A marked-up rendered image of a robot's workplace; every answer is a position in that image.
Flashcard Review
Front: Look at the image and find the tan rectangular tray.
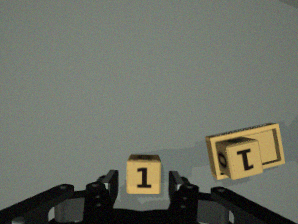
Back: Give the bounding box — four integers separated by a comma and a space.
205, 123, 285, 180

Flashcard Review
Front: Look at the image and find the tan cube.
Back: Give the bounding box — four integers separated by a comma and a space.
215, 137, 263, 180
127, 154, 161, 194

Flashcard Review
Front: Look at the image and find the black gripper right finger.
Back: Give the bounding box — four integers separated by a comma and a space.
162, 171, 297, 224

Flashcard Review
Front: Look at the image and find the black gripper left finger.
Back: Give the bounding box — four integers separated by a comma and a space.
0, 170, 118, 224

